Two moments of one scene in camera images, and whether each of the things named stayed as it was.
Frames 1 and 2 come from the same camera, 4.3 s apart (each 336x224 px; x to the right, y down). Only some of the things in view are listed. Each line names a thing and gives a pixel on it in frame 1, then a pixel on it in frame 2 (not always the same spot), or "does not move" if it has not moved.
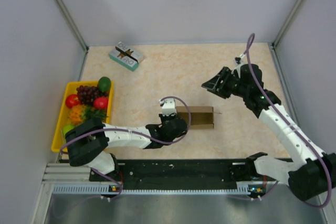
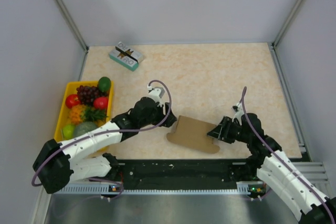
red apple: x=72 y=100 does not move
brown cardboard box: x=202 y=117 to x=193 y=134
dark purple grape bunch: x=86 y=95 does not move
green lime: x=67 y=127 does not move
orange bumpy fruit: x=75 y=114 does not move
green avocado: x=104 y=84 does not move
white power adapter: x=239 y=61 to x=239 y=112
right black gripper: x=215 y=85 to x=221 y=131
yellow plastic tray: x=59 y=139 does not move
